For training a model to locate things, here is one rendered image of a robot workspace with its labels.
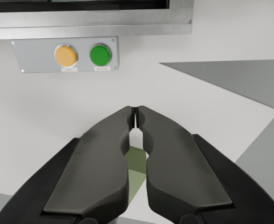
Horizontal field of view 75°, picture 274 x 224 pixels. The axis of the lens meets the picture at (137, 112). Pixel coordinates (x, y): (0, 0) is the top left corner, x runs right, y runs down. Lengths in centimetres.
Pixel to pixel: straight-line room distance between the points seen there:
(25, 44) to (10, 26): 4
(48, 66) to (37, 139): 32
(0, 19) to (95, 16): 18
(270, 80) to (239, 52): 125
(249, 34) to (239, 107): 21
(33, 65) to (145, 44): 26
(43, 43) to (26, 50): 4
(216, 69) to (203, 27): 104
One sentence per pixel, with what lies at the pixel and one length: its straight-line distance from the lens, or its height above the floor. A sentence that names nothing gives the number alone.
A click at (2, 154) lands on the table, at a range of 79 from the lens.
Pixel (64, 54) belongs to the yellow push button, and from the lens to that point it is 40.
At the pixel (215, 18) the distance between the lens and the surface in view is 53.
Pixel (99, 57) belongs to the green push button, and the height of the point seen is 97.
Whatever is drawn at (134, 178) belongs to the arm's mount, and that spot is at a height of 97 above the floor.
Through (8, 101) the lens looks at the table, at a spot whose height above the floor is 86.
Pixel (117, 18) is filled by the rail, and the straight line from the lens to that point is 38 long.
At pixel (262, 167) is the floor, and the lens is 242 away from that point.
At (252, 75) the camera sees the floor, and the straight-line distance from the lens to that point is 170.
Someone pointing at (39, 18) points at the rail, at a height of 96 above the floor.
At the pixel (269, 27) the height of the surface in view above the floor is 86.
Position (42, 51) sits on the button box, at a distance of 43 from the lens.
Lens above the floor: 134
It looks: 61 degrees down
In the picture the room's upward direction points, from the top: 176 degrees clockwise
